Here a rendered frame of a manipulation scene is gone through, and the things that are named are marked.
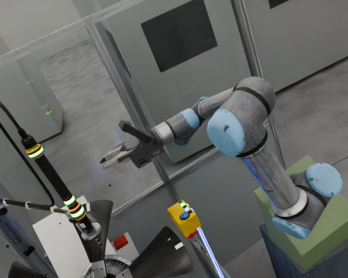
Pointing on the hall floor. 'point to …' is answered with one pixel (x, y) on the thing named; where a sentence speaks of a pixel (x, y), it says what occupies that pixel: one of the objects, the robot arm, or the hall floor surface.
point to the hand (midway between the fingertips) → (104, 161)
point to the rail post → (204, 265)
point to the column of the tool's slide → (36, 262)
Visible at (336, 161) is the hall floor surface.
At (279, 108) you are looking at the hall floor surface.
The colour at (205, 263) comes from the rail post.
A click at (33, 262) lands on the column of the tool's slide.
